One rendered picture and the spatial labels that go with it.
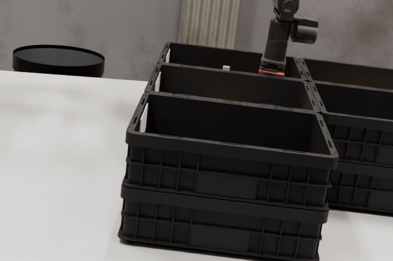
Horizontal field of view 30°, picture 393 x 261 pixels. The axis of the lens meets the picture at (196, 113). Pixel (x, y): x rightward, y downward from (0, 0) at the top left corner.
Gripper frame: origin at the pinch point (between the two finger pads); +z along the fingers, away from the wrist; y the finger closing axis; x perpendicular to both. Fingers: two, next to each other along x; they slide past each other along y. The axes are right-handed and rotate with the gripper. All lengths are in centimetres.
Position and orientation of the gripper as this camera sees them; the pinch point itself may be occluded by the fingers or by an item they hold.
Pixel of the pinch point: (268, 90)
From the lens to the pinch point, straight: 202.8
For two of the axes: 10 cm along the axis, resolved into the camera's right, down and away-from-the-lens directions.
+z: -1.6, 9.5, 2.8
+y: 1.3, -2.7, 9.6
